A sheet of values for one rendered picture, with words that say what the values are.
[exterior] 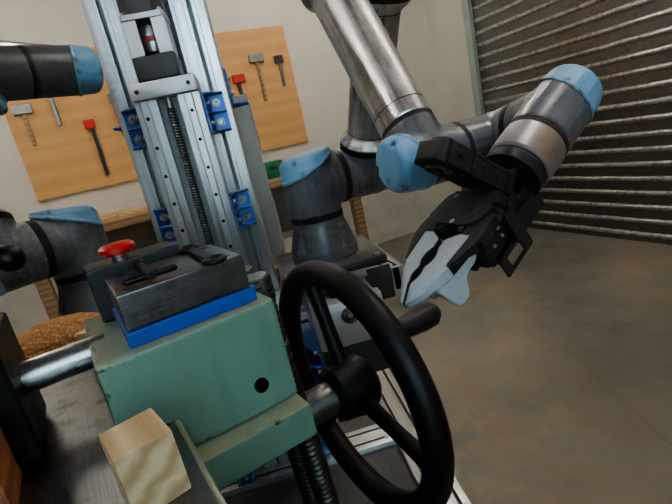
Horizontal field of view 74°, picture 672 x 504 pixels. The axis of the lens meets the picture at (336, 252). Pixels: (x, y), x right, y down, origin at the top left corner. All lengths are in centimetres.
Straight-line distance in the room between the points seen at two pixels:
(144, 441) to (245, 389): 12
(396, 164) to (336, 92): 348
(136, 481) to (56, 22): 358
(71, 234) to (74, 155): 262
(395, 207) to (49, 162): 276
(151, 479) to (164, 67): 87
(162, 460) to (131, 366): 9
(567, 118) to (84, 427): 56
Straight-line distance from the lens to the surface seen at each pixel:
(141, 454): 28
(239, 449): 38
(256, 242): 113
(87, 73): 85
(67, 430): 43
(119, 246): 42
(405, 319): 42
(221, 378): 37
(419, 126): 59
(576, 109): 60
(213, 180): 102
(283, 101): 383
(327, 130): 396
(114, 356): 36
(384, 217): 422
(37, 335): 64
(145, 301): 35
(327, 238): 94
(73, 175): 360
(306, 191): 93
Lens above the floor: 108
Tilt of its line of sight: 15 degrees down
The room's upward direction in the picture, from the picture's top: 12 degrees counter-clockwise
